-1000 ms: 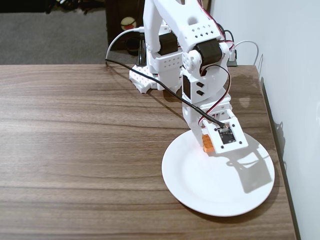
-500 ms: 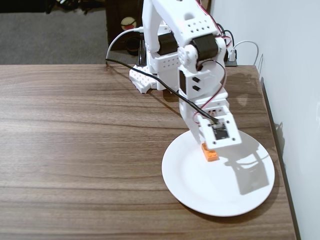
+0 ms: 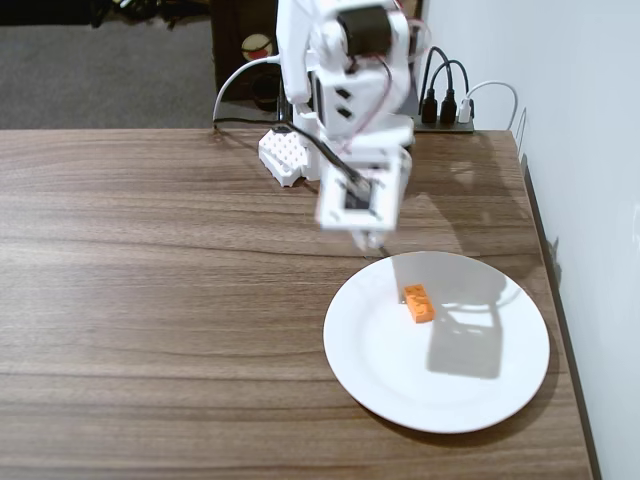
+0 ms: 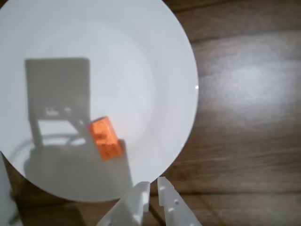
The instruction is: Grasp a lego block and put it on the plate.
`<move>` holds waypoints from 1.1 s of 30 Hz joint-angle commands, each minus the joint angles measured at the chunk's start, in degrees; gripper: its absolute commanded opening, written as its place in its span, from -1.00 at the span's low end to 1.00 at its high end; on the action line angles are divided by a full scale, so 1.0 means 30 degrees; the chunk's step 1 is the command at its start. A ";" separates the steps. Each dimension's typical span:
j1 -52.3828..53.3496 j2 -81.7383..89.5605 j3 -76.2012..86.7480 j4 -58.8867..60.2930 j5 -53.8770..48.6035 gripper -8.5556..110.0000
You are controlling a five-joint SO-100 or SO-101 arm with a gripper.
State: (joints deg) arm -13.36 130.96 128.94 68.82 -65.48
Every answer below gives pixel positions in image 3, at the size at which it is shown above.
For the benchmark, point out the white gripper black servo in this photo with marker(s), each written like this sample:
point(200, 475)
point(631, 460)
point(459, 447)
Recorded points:
point(369, 240)

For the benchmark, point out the orange lego block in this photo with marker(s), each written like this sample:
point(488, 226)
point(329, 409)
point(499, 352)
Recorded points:
point(420, 305)

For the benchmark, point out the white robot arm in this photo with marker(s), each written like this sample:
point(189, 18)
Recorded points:
point(295, 50)

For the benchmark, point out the white round plate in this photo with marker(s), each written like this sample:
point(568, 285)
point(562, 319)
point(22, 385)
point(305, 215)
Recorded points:
point(380, 360)

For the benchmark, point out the black power strip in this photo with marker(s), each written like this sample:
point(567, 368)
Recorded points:
point(445, 127)

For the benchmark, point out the round red white object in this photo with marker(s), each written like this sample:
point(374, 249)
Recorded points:
point(255, 45)

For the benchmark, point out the brown paper bag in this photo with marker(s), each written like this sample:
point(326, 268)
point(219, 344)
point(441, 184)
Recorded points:
point(411, 7)

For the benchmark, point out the dark brown cabinet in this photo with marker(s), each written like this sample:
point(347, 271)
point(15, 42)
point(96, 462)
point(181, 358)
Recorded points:
point(225, 40)

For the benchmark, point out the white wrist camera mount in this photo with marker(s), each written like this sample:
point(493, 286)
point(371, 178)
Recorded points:
point(332, 212)

